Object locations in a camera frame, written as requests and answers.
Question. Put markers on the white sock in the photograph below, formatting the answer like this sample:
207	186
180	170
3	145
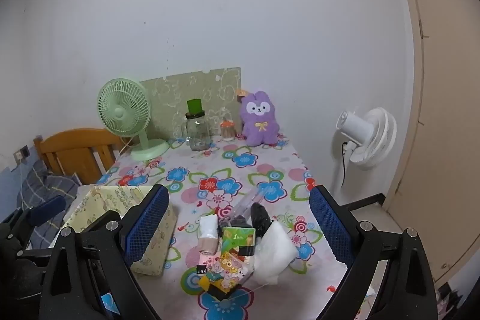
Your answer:
209	226

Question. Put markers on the cartoon printed pouch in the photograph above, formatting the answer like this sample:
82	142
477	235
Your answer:
225	269

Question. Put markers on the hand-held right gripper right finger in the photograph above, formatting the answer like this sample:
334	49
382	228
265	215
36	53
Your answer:
330	222

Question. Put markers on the wall outlet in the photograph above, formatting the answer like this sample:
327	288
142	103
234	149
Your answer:
21	154

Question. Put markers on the beige door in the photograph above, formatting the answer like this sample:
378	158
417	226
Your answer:
446	117

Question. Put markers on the clear plastic tube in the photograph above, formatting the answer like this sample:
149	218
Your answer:
245	202

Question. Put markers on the wooden chair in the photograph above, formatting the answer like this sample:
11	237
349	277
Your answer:
75	149

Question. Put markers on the green patterned board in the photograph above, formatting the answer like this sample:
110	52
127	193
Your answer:
180	87

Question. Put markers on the glass jar with green lid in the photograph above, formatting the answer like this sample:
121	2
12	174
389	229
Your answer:
198	134

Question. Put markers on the dark grey sock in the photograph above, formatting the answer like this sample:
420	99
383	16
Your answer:
240	221

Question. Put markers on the grey knitted sock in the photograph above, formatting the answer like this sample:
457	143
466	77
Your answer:
223	224

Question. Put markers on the white plastic bag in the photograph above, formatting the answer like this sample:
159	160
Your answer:
275	252

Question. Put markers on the green tissue packet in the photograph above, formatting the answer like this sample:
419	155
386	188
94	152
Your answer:
238	237

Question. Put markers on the white standing fan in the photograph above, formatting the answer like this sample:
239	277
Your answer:
360	128

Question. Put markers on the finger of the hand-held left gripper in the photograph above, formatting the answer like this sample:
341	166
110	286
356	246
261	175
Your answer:
48	209

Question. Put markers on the dark olive glove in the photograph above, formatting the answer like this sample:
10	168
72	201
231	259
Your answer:
260	218

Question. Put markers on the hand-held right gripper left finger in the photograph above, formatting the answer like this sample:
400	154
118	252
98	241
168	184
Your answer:
150	222

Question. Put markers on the blue plaid blanket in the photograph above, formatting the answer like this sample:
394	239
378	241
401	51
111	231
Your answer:
41	185

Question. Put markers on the cotton swab container orange lid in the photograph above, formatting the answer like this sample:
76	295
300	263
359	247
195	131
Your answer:
227	130

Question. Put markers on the purple plush toy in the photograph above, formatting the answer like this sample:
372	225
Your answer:
260	121

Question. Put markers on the green desk fan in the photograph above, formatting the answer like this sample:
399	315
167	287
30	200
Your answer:
120	112

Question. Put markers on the floral tablecloth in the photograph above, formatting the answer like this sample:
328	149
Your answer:
262	162

